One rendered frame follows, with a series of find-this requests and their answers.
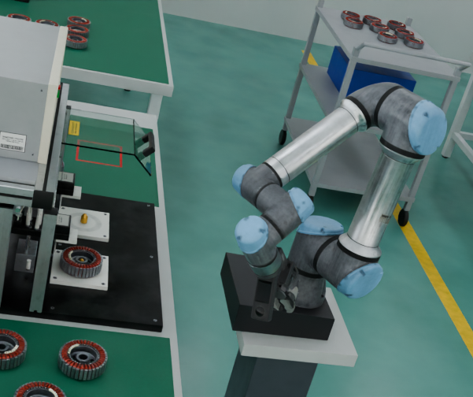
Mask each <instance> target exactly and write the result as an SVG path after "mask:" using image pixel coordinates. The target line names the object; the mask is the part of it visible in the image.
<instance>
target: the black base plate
mask: <svg viewBox="0 0 473 397"><path fill-rule="evenodd" d="M61 206H65V207H71V208H77V209H82V210H93V211H98V212H104V213H109V242H102V241H97V240H91V239H80V238H77V243H76V244H71V243H60V242H57V245H56V250H64V249H66V248H68V247H73V246H81V247H82V246H84V248H85V247H89V248H91V249H94V250H96V251H97V252H98V253H99V254H100V255H103V256H108V257H109V265H108V288H107V291H105V290H98V289H92V288H80V287H73V286H67V285H60V284H50V274H51V267H52V261H53V257H51V256H50V265H49V270H48V275H47V280H46V290H45V295H44V300H43V305H42V313H38V312H37V310H34V312H31V311H29V309H30V304H31V294H32V288H33V284H34V278H35V268H36V262H37V257H38V252H39V242H40V237H37V236H31V240H34V241H38V246H37V251H36V256H35V266H34V271H33V273H27V272H21V271H14V264H15V258H16V252H17V245H18V241H19V239H27V236H26V235H20V234H13V233H11V232H10V238H9V249H8V255H7V262H6V272H5V279H4V284H3V291H2V301H1V305H0V314H8V315H15V316H22V317H35V318H42V319H49V320H55V321H68V322H75V323H83V324H89V325H102V326H109V327H116V328H129V329H136V330H143V331H150V332H162V328H163V317H162V306H161V285H160V273H159V262H158V251H157V230H156V218H155V207H154V203H148V202H139V201H133V200H127V199H121V198H112V197H106V196H101V195H91V194H86V193H81V197H80V199H75V198H66V197H62V200H61Z"/></svg>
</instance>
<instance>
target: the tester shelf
mask: <svg viewBox="0 0 473 397"><path fill-rule="evenodd" d="M60 85H61V89H60V94H59V98H57V106H56V111H55V116H54V125H53V130H52V135H51V140H50V148H49V153H48V158H47V163H46V165H45V164H41V163H38V162H34V161H25V160H20V159H15V158H5V157H0V202H1V203H7V204H12V205H18V206H28V207H32V208H38V209H44V210H52V205H53V200H54V189H55V184H56V177H57V167H58V161H59V155H60V149H61V139H62V133H63V127H64V122H65V111H66V106H67V100H68V89H69V83H62V82H60Z"/></svg>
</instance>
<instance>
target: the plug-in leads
mask: <svg viewBox="0 0 473 397"><path fill-rule="evenodd" d="M23 208H24V206H21V210H20V215H17V214H16V217H14V221H13V226H14V227H20V224H21V219H22V218H21V216H22V213H21V211H22V209H23ZM31 216H32V207H28V212H27V216H26V223H25V226H26V227H28V226H30V221H31V220H32V219H31ZM41 225H42V209H38V213H37V218H36V222H35V227H34V230H39V226H41Z"/></svg>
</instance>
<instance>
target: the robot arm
mask: <svg viewBox="0 0 473 397"><path fill-rule="evenodd" d="M370 127H378V128H380V129H382V130H383V132H382V135H381V138H380V140H379V143H380V145H381V147H382V152H381V154H380V156H379V159H378V161H377V163H376V165H375V168H374V171H373V173H372V175H371V178H370V180H369V182H368V185H367V187H366V189H365V192H364V194H363V197H362V199H361V201H360V204H359V206H358V208H357V211H356V213H355V216H354V218H353V221H352V223H351V225H350V227H349V231H348V232H347V233H344V234H343V232H344V231H343V230H344V228H343V226H342V225H341V224H340V223H339V222H337V221H335V220H333V219H330V218H328V217H321V216H310V215H311V214H312V213H313V211H314V205H313V203H312V200H311V199H310V197H308V196H307V195H306V193H304V192H303V190H302V189H300V188H298V187H293V188H292V189H291V190H289V191H288V192H287V191H285V190H284V189H283V188H282V187H283V186H284V185H286V184H287V183H289V182H290V181H291V180H292V179H293V178H295V177H296V176H298V175H299V174H301V173H302V172H304V171H305V170H306V169H307V168H308V167H310V166H311V165H313V164H314V163H316V162H317V161H319V160H320V159H321V158H322V157H323V156H325V155H326V154H328V153H329V152H330V151H332V150H333V149H334V148H335V147H337V146H338V145H340V144H341V143H343V142H344V141H345V140H347V139H348V138H349V137H350V136H352V135H353V134H355V133H356V132H365V131H366V130H367V129H369V128H370ZM446 129H447V120H446V118H445V114H444V112H443V111H442V110H441V109H440V108H439V107H437V106H436V105H435V104H434V103H433V102H431V101H429V100H426V99H424V98H422V97H420V96H418V95H417V94H415V93H413V92H411V91H410V90H408V89H406V88H405V87H403V86H401V85H400V84H397V83H391V82H384V83H375V84H372V85H369V86H366V87H363V88H361V89H359V90H357V91H354V92H353V93H352V94H350V95H348V96H347V97H345V98H344V99H343V100H341V102H340V107H338V108H337V109H336V110H335V111H333V112H332V113H330V114H329V115H328V116H326V117H325V118H324V119H322V120H321V121H320V122H318V123H317V124H315V125H314V126H312V127H311V128H310V129H309V130H307V131H306V132H304V133H303V134H302V135H300V136H298V137H297V138H296V139H295V140H294V141H292V142H291V143H289V144H288V145H286V146H285V147H284V148H283V149H281V150H280V151H278V152H277V153H275V154H274V155H272V156H271V157H270V158H269V159H267V160H266V161H264V162H263V163H262V164H260V165H259V166H257V167H256V166H255V165H251V164H247V165H242V166H240V167H239V168H238V169H237V170H236V171H235V174H234V175H233V178H232V186H233V188H234V189H235V190H236V191H237V192H238V193H239V194H240V195H241V196H242V197H243V198H244V199H246V200H247V201H248V202H250V203H251V204H252V205H253V206H255V207H256V208H257V209H258V210H259V211H261V212H262V214H261V215H260V216H259V217H258V216H249V217H244V218H243V219H241V220H240V222H238V224H237V225H236V228H235V238H236V240H237V243H238V246H239V248H240V250H241V251H242V253H243V254H244V255H245V257H246V260H247V261H248V263H249V265H250V267H251V269H252V270H253V271H254V272H255V274H256V275H257V284H256V289H255V294H254V299H253V308H252V313H251V318H253V319H257V320H260V321H271V320H272V313H273V307H274V308H275V309H277V310H283V308H282V305H281V304H280V303H279V300H278V299H280V302H281V303H282V304H283V305H284V306H285V307H284V308H285V309H286V312H287V313H292V312H294V308H295V306H298V307H301V308H307V309H313V308H317V307H319V306H321V305H322V304H323V301H324V299H325V296H326V280H327V281H328V282H329V283H330V284H332V285H333V286H334V287H335V288H337V290H338V291H339V292H341V293H342V294H343V295H345V296H346V297H348V298H350V299H358V298H360V297H363V296H365V295H366V294H367V293H369V292H370V291H372V290H373V289H374V288H375V287H376V286H377V285H378V283H379V281H380V280H381V279H382V275H383V270H382V267H381V265H380V264H378V261H379V259H380V257H381V254H382V251H381V250H380V247H379V244H380V242H381V239H382V237H383V234H384V232H385V231H386V227H387V225H388V224H389V222H390V218H391V217H392V214H393V212H394V210H395V207H396V205H397V202H398V200H399V198H400V197H401V193H402V191H403V190H404V187H405V185H406V182H407V180H408V178H409V175H410V173H411V171H412V168H413V166H414V164H415V163H416V162H418V161H422V160H423V159H424V157H425V155H429V154H432V153H434V152H435V151H436V150H437V147H440V145H441V144H442V141H443V139H444V138H445V134H446ZM297 227H298V228H297ZM295 228H297V233H296V235H295V237H294V241H293V244H292V247H291V248H290V253H289V255H288V258H287V259H286V256H285V254H284V252H283V249H282V248H281V247H277V246H276V245H277V244H278V243H280V242H281V241H282V240H283V239H284V238H286V237H287V236H288V235H289V234H290V233H291V232H292V231H293V230H294V229H295Z"/></svg>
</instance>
